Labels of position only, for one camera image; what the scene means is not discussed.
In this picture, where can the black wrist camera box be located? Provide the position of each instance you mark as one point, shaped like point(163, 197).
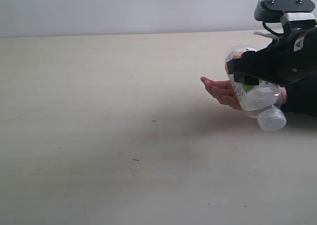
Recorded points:
point(292, 14)

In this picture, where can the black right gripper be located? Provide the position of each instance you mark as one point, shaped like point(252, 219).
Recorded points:
point(282, 64)

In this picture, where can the black sleeved forearm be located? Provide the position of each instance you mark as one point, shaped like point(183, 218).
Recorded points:
point(301, 97)

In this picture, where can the person's open bare hand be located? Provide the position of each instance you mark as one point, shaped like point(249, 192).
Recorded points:
point(222, 91)

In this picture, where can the white bottle green apple label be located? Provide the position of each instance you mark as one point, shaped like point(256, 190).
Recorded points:
point(263, 101)

